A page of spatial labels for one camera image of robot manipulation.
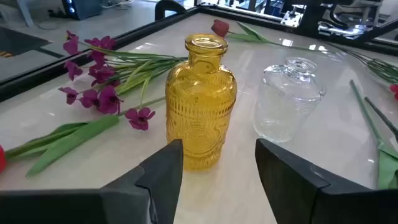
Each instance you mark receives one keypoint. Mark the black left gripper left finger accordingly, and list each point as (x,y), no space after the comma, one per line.
(155,186)

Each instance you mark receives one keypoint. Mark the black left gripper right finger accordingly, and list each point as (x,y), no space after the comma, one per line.
(289,186)

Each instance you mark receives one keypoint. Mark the amber glass vase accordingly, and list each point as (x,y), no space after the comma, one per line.
(199,118)

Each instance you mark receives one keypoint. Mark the purple artificial flower bunch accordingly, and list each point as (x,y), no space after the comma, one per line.
(107,101)

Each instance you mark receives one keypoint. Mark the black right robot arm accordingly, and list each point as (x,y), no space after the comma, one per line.
(311,18)

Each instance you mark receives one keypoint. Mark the clear glass vase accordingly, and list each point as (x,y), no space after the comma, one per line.
(286,102)

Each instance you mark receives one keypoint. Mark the black computer tower blue lights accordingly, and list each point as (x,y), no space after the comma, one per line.
(85,9)

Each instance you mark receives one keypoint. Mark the black mat with orange stripes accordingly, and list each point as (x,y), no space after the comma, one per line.
(21,40)

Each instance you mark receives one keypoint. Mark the black power strip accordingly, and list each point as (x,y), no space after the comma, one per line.
(57,13)

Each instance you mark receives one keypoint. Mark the gray metal table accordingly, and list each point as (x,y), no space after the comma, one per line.
(25,14)

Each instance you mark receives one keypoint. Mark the black arched bracket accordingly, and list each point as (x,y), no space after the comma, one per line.
(160,7)

